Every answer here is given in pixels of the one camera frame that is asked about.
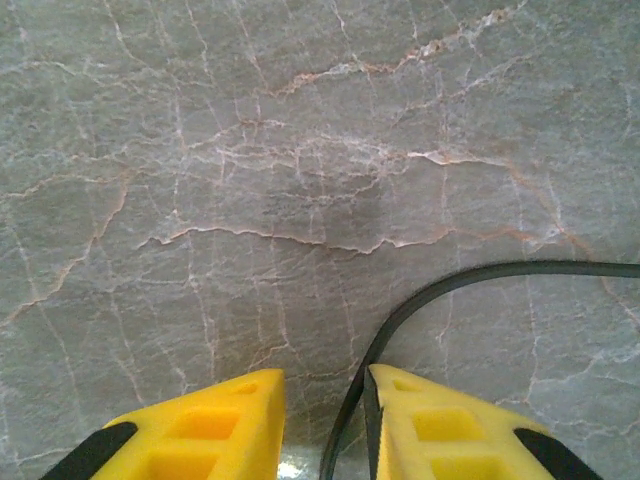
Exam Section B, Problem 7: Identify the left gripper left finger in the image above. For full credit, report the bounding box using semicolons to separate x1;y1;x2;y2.
39;368;286;480

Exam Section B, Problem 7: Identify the black wire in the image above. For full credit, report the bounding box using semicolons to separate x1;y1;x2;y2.
318;259;640;480

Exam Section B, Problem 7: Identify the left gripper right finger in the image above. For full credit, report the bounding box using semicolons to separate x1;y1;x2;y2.
367;363;604;480

